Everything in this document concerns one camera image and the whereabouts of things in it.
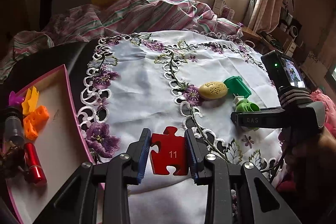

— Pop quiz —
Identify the red puzzle piece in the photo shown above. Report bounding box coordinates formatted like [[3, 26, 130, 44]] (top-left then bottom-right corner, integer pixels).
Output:
[[150, 126, 189, 176]]

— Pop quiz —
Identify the light green plug device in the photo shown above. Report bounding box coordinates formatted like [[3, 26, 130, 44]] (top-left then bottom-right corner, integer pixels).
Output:
[[232, 95, 261, 131]]

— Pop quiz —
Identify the dark green plastic spool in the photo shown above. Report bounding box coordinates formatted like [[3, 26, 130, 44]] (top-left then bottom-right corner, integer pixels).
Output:
[[223, 76, 252, 98]]

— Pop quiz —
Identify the yellow carved egg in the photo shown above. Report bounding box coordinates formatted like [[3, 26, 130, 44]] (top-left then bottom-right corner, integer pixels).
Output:
[[198, 81, 228, 100]]

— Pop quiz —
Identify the pink shallow cardboard box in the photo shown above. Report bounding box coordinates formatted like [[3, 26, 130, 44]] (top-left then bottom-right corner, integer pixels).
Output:
[[6, 65, 93, 223]]

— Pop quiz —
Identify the red metallic cylinder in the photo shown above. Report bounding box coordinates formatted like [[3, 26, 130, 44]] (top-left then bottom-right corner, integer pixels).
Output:
[[23, 142, 47, 186]]

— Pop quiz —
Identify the orange cube block cluster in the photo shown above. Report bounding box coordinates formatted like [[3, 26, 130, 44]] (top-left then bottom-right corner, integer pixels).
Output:
[[23, 105, 50, 141]]

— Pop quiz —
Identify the orange plastic bracket toy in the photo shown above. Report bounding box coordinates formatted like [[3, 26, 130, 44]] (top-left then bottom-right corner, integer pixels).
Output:
[[22, 86, 39, 116]]

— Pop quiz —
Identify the black lidded clear jar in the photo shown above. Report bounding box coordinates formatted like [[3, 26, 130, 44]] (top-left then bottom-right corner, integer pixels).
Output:
[[4, 107, 25, 147]]

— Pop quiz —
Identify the magenta round perforated toy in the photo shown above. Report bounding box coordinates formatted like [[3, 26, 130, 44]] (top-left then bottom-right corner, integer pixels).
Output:
[[9, 91, 25, 107]]

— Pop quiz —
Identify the brown gold ornate toy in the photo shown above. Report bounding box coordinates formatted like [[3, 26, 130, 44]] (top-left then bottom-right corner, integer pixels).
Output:
[[1, 141, 26, 178]]

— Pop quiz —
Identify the pink sleeve forearm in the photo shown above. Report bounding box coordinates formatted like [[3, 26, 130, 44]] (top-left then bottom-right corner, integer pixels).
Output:
[[310, 88, 336, 138]]

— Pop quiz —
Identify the person's right hand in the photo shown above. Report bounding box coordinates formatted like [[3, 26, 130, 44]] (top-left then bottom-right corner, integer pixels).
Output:
[[276, 127, 335, 192]]

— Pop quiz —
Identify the black phone on gripper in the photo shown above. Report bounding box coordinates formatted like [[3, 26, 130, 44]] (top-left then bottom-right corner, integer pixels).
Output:
[[261, 50, 307, 92]]

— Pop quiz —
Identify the white embroidered floral tablecloth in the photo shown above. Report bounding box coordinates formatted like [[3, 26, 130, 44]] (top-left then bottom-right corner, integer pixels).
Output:
[[77, 29, 288, 224]]

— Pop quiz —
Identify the white small carton box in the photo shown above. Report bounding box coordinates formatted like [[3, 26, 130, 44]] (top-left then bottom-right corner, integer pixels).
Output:
[[213, 0, 235, 20]]

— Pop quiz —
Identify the striped pink green cloth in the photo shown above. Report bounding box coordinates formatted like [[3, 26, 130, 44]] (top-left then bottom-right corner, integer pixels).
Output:
[[1, 0, 243, 83]]

